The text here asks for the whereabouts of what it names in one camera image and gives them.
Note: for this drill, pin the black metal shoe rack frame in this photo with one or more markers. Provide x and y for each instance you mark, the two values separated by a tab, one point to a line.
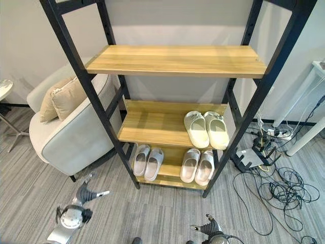
76	63

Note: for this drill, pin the low wooden shelf board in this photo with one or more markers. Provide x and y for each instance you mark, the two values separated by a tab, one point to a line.
170	165

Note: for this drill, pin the round side table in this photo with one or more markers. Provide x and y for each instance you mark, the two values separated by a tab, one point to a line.
5	89

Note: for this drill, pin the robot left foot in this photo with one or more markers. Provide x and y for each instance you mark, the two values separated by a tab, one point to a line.
137	241

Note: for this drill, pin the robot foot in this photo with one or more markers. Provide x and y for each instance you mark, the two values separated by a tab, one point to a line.
137	241
190	242

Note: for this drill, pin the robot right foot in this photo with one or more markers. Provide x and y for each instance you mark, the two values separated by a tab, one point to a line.
190	242

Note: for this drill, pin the black router with antennas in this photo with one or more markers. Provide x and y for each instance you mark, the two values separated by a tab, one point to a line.
250	157

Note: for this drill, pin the beige cushion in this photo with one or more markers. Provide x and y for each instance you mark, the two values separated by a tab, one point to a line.
49	104
68	101

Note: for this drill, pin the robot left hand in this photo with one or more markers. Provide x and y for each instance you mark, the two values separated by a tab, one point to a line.
85	193

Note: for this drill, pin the wooden shelf board with backrail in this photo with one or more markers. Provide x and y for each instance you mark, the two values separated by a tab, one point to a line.
155	124

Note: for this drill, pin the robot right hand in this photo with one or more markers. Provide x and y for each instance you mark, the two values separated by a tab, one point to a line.
212	226

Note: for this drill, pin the light grey slipper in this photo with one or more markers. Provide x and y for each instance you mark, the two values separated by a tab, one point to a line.
153	167
141	162

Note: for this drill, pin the white power strip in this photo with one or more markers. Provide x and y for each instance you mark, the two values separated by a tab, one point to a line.
281	133

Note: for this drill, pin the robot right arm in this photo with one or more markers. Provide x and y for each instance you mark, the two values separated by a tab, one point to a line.
223	239

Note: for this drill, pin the beige slipper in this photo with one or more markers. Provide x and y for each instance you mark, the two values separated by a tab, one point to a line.
189	167
203	171

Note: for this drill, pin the pale green slipper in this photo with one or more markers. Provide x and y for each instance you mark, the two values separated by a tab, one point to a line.
218	134
196	132

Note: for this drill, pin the wide wooden shelf board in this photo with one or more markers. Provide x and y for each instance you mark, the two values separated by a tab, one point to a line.
175	59

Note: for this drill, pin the white desk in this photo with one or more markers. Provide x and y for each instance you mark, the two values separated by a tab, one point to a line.
304	127

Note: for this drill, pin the light grey armchair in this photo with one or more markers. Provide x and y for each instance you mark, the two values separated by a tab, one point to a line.
76	142

